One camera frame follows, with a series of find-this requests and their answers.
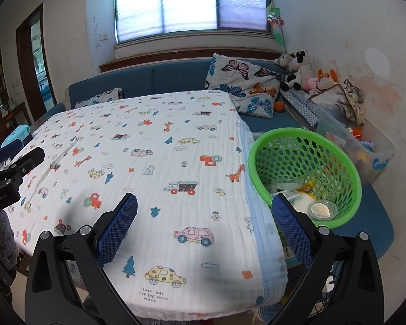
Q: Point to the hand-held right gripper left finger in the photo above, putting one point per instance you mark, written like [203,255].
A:
[116,230]

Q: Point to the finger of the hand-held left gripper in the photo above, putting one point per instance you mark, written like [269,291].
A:
[8,150]
[28,160]

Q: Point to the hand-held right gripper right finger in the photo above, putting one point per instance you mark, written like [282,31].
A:
[291,230]

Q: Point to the clear round lid container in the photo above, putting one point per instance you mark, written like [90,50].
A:
[323,210]

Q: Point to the yellow snack wrapper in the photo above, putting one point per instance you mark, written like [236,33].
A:
[306,188]

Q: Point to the clear plastic package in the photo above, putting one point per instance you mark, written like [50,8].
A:
[284,184]

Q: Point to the green plastic basket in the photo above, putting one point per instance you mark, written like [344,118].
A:
[255,172]

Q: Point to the person's left hand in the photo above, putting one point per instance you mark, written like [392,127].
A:
[3,240]

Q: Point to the blue wet wipes pack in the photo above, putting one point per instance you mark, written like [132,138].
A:
[18,133]

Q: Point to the small butterfly pillow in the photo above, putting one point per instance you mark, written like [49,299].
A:
[101,98]

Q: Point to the clear plastic storage bin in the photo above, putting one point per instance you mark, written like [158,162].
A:
[375,166]

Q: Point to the printed cartoon blanket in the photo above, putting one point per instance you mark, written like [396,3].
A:
[155,125]

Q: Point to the orange ball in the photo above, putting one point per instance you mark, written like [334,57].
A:
[279,107]

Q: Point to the beige cloth pile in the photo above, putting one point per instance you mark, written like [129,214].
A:
[352,101]

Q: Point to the pink plush toy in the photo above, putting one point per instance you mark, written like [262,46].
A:
[312,84]

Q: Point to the black and white plush cow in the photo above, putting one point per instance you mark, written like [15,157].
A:
[296,74]

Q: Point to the orange plush fox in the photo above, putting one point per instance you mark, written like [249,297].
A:
[326,78]

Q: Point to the large butterfly pillow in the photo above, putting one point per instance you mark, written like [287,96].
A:
[236,74]

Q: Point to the blue sofa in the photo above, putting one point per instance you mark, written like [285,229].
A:
[176,74]

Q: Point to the grey plush toy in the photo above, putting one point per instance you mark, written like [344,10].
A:
[282,61]

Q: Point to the colourful pinwheel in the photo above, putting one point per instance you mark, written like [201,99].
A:
[274,15]

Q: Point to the window with printed blind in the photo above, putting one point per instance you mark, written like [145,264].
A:
[189,3]

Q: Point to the dark wooden door frame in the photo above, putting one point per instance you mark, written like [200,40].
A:
[22,57]

